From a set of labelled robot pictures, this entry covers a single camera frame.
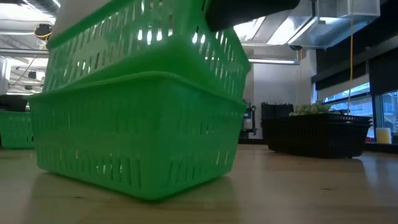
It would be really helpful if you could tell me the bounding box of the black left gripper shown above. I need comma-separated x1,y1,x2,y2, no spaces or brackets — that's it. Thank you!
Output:
0,95,29,113

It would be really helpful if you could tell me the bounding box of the green plastic mesh basket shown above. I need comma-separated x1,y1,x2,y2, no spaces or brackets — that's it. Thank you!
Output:
43,0,252,103
27,71,249,200
0,110,35,149

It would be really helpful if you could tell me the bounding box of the black plastic mesh basket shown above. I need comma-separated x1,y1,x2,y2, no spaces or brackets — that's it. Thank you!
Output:
262,119,371,159
261,112,373,121
261,115,373,126

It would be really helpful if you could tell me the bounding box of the white background machine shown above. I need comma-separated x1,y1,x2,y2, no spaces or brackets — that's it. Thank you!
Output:
0,57,12,95

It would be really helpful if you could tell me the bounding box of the white ceiling tube light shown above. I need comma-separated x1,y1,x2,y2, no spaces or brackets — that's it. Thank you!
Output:
248,58,302,66

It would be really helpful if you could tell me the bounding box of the background equipment stand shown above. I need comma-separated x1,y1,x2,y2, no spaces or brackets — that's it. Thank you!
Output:
238,99,259,140

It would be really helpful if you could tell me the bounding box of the small green potted plant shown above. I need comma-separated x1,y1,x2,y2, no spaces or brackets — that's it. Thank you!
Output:
289,100,342,118

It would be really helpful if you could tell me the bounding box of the black window blind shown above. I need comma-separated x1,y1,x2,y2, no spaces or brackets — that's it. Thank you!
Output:
368,51,398,96

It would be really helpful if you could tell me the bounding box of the pale yellow cylinder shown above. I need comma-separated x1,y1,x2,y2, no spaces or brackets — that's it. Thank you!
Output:
375,127,392,145

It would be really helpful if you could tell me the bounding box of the ceiling device with yellow cable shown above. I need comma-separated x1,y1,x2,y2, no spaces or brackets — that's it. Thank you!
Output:
33,23,54,41

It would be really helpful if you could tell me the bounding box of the silver ventilation duct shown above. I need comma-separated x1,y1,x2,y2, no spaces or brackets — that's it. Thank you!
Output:
234,0,382,50

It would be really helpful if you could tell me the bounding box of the yellow hanging cable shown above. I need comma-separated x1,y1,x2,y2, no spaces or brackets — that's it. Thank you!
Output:
346,0,355,108

